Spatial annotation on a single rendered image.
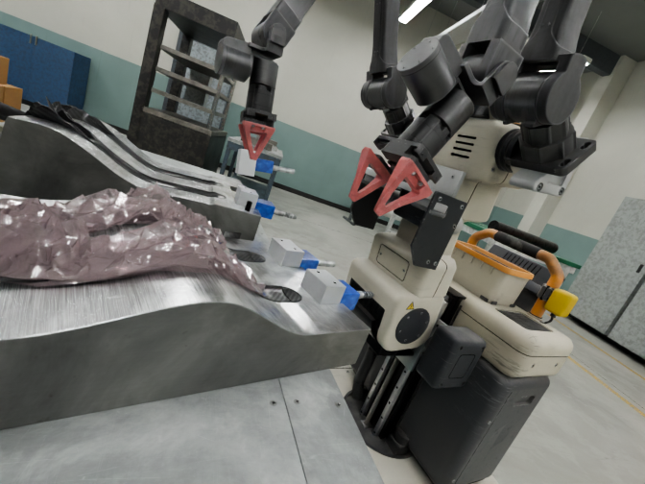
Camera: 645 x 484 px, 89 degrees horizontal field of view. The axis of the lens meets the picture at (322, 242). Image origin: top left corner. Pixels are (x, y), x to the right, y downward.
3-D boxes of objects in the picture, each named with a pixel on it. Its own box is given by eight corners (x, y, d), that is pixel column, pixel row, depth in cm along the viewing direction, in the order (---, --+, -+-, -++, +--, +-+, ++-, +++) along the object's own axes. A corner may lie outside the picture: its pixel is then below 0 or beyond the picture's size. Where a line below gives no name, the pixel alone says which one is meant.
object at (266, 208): (289, 225, 73) (297, 203, 72) (295, 232, 69) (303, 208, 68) (230, 209, 68) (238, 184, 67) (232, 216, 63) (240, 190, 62)
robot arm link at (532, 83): (574, 117, 55) (542, 115, 60) (571, 57, 50) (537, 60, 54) (535, 150, 54) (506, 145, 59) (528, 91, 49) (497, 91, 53)
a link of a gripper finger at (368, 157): (355, 193, 45) (401, 142, 45) (331, 181, 50) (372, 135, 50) (380, 223, 48) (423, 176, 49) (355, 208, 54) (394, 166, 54)
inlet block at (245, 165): (289, 181, 81) (293, 159, 80) (295, 183, 76) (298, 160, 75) (235, 172, 76) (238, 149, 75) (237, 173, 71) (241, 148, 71)
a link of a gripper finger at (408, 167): (372, 203, 41) (422, 147, 41) (345, 188, 47) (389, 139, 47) (397, 233, 45) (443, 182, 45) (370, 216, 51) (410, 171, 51)
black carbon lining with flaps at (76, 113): (221, 192, 76) (232, 153, 74) (224, 211, 62) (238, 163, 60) (35, 138, 62) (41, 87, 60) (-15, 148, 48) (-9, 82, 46)
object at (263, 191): (268, 192, 616) (284, 144, 594) (263, 215, 437) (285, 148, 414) (231, 180, 601) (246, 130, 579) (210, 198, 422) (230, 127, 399)
